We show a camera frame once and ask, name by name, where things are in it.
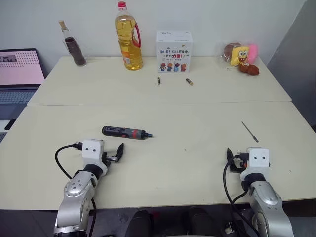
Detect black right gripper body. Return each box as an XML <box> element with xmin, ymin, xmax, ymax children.
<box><xmin>229</xmin><ymin>151</ymin><xmax>249</xmax><ymax>173</ymax></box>

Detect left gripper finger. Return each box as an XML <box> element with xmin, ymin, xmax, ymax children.
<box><xmin>116</xmin><ymin>142</ymin><xmax>125</xmax><ymax>163</ymax></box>

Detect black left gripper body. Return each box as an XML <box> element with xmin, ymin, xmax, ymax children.
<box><xmin>102</xmin><ymin>152</ymin><xmax>119</xmax><ymax>166</ymax></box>

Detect grey electric screwdriver red band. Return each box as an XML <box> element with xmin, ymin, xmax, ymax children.
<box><xmin>102</xmin><ymin>125</ymin><xmax>154</xmax><ymax>140</ymax></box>

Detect metal screwdriver bit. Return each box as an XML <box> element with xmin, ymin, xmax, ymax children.
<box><xmin>241</xmin><ymin>121</ymin><xmax>259</xmax><ymax>144</ymax></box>

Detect dark rounded shape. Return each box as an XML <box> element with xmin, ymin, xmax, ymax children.
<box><xmin>181</xmin><ymin>206</ymin><xmax>216</xmax><ymax>237</ymax></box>
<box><xmin>125</xmin><ymin>208</ymin><xmax>154</xmax><ymax>237</ymax></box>

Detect brown plush toy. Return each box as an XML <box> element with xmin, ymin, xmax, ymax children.
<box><xmin>237</xmin><ymin>62</ymin><xmax>261</xmax><ymax>76</ymax></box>

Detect clear plastic bag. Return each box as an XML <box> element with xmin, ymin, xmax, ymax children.
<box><xmin>214</xmin><ymin>41</ymin><xmax>260</xmax><ymax>73</ymax></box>

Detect yellow SpongeBob plush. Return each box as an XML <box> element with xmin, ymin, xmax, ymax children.
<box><xmin>231</xmin><ymin>45</ymin><xmax>250</xmax><ymax>67</ymax></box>

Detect grey partition panel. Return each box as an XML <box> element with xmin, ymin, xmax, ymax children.
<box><xmin>266</xmin><ymin>14</ymin><xmax>316</xmax><ymax>135</ymax></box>

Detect pink plush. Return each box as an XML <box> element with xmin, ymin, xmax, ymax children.
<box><xmin>247</xmin><ymin>44</ymin><xmax>259</xmax><ymax>65</ymax></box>

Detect round brown plush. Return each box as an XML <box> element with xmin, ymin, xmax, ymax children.
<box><xmin>223</xmin><ymin>42</ymin><xmax>241</xmax><ymax>61</ymax></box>

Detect cooking oil bottle red cap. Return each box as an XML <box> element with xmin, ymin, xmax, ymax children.
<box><xmin>114</xmin><ymin>1</ymin><xmax>144</xmax><ymax>72</ymax></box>

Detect glass bottle dark contents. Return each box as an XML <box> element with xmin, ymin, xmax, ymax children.
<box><xmin>58</xmin><ymin>20</ymin><xmax>87</xmax><ymax>67</ymax></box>

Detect white cartoon printed box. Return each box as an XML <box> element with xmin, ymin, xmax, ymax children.
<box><xmin>156</xmin><ymin>30</ymin><xmax>194</xmax><ymax>73</ymax></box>

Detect grey laptop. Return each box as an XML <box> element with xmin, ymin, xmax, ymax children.
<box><xmin>0</xmin><ymin>48</ymin><xmax>46</xmax><ymax>121</ymax></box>

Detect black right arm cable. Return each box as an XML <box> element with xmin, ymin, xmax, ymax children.
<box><xmin>223</xmin><ymin>161</ymin><xmax>260</xmax><ymax>237</ymax></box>

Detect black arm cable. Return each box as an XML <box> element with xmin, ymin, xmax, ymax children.
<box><xmin>223</xmin><ymin>161</ymin><xmax>260</xmax><ymax>237</ymax></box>
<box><xmin>54</xmin><ymin>142</ymin><xmax>97</xmax><ymax>223</ymax></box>

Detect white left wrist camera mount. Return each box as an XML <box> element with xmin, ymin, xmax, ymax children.
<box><xmin>81</xmin><ymin>139</ymin><xmax>108</xmax><ymax>177</ymax></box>

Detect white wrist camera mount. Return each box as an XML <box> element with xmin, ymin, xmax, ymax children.
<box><xmin>240</xmin><ymin>147</ymin><xmax>271</xmax><ymax>182</ymax></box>
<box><xmin>81</xmin><ymin>139</ymin><xmax>108</xmax><ymax>177</ymax></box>

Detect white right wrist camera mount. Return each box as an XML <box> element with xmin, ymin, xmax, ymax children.
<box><xmin>240</xmin><ymin>147</ymin><xmax>271</xmax><ymax>182</ymax></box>

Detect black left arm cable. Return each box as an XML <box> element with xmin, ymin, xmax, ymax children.
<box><xmin>54</xmin><ymin>142</ymin><xmax>97</xmax><ymax>223</ymax></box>

